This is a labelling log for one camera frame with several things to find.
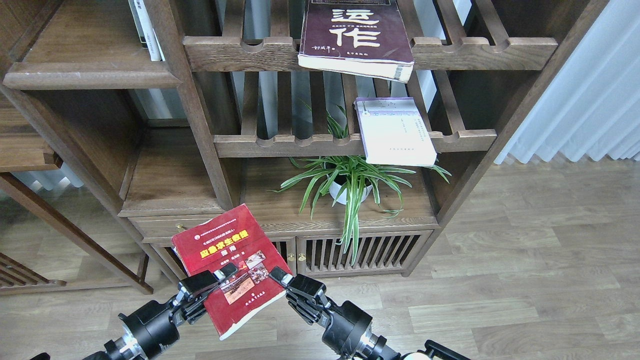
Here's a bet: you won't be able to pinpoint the white purple book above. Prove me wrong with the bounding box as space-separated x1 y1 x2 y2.
353 96 437 167

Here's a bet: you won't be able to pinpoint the white pleated curtain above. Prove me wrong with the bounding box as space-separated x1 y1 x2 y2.
494 0 640 164

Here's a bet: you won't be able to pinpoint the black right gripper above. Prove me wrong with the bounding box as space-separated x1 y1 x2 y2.
269 266 374 358

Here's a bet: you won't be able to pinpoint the dark wooden bookshelf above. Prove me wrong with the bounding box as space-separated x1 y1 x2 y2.
1 0 608 282

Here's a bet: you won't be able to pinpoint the wooden side furniture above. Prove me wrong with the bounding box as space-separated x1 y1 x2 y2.
1 96 153 294

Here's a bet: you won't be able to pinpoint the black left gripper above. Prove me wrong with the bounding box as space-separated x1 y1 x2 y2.
118 263 238 360

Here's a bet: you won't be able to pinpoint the white plant pot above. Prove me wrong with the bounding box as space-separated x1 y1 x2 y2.
329 180 373 205

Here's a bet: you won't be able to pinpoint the dark maroon book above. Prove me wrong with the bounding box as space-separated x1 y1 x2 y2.
298 0 415 84

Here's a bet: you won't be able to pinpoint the white upright books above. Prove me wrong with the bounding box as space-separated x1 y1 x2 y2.
128 0 165 61

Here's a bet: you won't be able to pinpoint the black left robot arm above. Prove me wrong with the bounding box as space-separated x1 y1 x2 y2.
86 263 238 360

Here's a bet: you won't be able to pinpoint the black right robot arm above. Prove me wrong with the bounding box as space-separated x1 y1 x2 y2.
269 266 466 360

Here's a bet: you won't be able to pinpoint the green spider plant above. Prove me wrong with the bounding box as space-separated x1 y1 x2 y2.
270 100 452 266

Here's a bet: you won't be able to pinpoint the red survival guide book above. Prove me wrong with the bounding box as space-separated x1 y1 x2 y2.
171 204 291 340

